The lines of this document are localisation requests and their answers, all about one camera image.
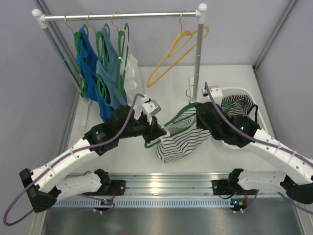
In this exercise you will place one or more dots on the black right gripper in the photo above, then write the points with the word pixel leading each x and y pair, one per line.
pixel 200 124

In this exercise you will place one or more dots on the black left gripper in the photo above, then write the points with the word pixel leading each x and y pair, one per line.
pixel 151 132

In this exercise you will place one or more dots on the white black striped tank top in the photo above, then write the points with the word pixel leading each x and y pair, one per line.
pixel 183 137

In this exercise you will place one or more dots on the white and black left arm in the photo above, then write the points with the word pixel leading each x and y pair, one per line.
pixel 52 182

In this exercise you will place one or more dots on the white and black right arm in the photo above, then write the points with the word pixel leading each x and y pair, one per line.
pixel 294 176

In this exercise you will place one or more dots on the dark striped tank top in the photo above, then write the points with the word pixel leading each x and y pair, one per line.
pixel 234 105

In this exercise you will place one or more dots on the teal blue tank top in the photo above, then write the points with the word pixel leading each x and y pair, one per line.
pixel 109 73

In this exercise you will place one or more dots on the yellow hanger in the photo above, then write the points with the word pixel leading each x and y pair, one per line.
pixel 184 37

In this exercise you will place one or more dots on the green hanger with blue top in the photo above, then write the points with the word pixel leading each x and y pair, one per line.
pixel 78 41

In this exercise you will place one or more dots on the green hanger with teal top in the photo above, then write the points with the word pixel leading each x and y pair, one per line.
pixel 100 46

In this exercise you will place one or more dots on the silver clothes rack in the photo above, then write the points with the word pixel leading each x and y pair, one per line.
pixel 47 24

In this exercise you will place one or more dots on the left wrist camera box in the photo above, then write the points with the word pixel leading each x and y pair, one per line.
pixel 150 107

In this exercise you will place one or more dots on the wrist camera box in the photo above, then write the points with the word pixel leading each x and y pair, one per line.
pixel 216 93
pixel 150 107

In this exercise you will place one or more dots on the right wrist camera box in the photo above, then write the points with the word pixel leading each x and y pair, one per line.
pixel 216 93

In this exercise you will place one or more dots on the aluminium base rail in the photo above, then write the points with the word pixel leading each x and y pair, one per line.
pixel 166 183

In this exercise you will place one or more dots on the perforated cable tray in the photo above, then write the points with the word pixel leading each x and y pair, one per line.
pixel 157 203

